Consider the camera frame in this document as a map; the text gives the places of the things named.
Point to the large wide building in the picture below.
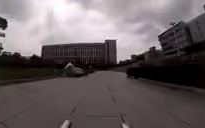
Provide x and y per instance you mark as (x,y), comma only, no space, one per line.
(80,51)

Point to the grey paved path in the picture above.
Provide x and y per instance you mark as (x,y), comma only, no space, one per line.
(100,96)

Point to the low building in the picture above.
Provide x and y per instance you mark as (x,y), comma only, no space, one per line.
(150,55)

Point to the robot's own part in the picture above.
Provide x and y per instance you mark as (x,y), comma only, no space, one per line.
(65,124)
(125,124)

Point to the dark hedge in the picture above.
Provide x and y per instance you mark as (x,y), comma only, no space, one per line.
(170,75)

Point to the dark row of trees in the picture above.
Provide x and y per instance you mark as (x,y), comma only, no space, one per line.
(26,61)

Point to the grass strip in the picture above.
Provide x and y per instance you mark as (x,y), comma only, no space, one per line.
(16,73)

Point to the tall pale building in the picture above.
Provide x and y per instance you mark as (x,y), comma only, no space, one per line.
(186,35)

